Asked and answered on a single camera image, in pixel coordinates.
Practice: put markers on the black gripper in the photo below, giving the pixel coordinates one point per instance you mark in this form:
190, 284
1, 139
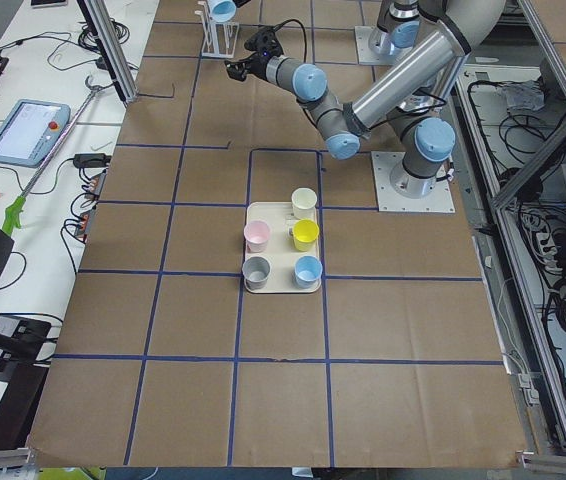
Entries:
257, 64

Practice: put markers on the light blue plastic cup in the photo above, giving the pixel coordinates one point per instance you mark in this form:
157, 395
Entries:
222, 10

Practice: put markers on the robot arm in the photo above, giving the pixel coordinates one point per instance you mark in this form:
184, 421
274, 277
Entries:
429, 42
396, 28

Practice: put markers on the pale green plastic cup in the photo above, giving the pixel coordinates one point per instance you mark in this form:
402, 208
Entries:
304, 202

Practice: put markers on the pink plastic cup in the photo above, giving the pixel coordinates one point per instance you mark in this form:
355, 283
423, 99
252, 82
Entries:
257, 234

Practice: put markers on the yellow plastic cup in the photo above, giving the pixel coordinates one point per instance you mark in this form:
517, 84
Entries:
305, 233

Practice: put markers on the grey plastic cup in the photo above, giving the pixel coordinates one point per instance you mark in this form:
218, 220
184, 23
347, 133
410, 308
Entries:
256, 271

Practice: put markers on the black power adapter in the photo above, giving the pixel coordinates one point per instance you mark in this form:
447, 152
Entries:
91, 160

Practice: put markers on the cream plastic tray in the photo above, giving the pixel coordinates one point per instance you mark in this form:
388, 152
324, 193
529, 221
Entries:
280, 251

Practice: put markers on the blue teach pendant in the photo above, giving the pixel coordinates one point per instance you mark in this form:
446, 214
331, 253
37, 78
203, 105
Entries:
30, 131

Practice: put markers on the reacher grabber tool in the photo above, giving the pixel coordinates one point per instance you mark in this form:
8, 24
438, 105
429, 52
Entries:
13, 211

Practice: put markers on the white wire cup rack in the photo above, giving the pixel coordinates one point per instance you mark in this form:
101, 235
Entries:
220, 39

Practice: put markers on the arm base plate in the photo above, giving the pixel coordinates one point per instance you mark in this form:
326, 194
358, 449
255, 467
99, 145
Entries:
399, 192
375, 47

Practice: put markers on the aluminium frame post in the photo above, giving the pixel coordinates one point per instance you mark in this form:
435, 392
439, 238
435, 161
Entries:
101, 27

